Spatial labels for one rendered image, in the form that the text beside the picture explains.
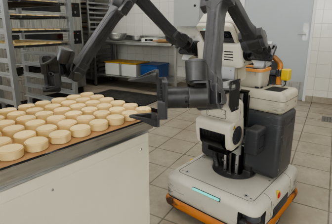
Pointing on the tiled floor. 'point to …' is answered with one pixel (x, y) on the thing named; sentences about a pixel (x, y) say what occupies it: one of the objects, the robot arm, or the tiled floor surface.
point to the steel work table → (142, 45)
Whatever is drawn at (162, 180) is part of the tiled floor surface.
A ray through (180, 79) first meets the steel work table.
